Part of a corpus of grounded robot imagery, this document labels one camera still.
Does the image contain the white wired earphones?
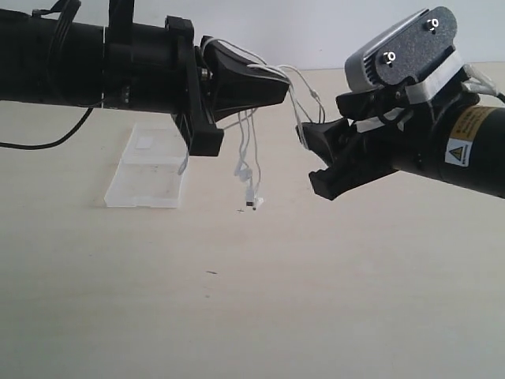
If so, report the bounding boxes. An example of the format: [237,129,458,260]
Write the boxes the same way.
[175,36,327,212]

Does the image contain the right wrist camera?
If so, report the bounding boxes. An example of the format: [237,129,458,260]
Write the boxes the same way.
[344,6,464,104]

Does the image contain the clear plastic storage case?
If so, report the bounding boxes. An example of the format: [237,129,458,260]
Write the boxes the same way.
[104,122,188,208]

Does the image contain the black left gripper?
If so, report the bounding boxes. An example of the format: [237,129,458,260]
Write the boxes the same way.
[103,16,290,157]

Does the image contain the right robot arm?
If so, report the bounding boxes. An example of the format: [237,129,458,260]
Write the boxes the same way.
[296,64,504,201]

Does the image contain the black camera cable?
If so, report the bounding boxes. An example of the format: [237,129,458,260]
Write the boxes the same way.
[0,106,94,150]

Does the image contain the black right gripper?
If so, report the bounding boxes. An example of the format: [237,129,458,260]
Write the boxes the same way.
[296,87,436,193]

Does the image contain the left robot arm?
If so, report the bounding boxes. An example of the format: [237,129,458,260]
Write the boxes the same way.
[1,1,289,157]

